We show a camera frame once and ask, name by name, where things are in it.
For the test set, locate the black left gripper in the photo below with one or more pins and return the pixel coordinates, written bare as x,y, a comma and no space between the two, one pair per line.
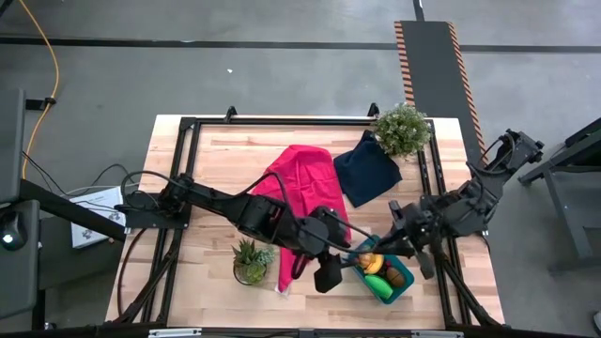
324,230

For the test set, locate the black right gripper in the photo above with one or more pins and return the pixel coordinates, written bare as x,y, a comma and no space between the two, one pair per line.
413,225

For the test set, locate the yellow toy squash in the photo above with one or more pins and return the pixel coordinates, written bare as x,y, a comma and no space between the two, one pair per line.
374,264

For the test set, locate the brown toy kiwi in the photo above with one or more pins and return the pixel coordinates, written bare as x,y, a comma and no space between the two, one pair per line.
395,277

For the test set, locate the green toy corn cob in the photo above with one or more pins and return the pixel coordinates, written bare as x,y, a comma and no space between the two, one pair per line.
378,286

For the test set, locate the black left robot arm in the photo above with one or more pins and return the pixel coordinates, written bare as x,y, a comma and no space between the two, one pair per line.
211,197

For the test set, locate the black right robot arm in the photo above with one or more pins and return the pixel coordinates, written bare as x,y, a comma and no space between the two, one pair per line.
469,206

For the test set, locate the teal plastic tub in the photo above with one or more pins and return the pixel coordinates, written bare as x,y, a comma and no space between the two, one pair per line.
406,277

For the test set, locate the white cloth label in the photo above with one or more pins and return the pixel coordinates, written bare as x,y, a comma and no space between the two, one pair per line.
284,291

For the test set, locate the navy blue cloth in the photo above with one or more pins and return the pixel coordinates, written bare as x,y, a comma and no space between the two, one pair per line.
361,173

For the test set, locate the succulent plant in black pot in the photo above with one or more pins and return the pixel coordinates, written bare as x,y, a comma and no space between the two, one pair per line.
251,265

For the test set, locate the red cloth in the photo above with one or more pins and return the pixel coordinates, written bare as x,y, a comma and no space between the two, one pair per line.
305,178

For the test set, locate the bushy green potted plant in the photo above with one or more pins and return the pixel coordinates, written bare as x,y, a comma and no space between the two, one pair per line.
402,130

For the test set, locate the black mat with striped edges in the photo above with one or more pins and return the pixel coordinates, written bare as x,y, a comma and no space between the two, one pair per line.
432,70

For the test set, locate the black metal stand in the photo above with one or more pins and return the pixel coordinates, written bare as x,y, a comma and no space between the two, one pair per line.
577,152

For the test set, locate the white paper booklet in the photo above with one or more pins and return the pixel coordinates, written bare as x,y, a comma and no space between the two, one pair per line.
94,230

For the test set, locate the dark grey desk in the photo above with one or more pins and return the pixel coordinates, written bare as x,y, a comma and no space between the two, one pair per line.
19,281

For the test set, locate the black computer mouse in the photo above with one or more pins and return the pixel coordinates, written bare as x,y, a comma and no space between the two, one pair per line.
11,232

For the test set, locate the silver bracket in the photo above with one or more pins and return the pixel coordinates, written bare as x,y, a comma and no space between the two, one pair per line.
176,333
436,334

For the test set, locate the black metal table frame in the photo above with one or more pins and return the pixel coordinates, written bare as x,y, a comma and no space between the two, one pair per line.
305,121

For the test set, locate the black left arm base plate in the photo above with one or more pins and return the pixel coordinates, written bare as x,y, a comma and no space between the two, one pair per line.
141,220

